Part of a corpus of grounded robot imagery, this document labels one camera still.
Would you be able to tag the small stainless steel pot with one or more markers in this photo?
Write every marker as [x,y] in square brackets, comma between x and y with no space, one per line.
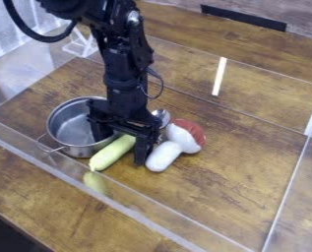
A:
[69,129]

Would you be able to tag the plush red cap mushroom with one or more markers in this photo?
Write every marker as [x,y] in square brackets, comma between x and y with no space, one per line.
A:
[185,138]

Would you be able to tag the light green plush spoon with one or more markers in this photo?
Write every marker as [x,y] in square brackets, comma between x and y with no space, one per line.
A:
[109,155]

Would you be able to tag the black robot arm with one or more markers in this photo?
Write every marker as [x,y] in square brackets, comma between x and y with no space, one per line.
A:
[117,28]

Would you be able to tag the clear acrylic triangle bracket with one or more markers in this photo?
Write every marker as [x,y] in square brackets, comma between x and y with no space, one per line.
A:
[81,46]

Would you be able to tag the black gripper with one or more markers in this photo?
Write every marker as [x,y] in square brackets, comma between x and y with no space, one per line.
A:
[140,124]

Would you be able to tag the clear acrylic barrier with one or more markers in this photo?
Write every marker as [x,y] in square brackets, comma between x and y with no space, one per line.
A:
[248,89]
[77,210]

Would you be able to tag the black bar on table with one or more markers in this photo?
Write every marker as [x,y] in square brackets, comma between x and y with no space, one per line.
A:
[244,18]

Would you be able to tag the clear acrylic front barrier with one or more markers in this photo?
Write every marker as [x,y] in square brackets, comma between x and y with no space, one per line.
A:
[77,210]

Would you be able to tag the clear acrylic back barrier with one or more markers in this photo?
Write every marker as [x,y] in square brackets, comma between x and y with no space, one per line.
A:
[248,89]

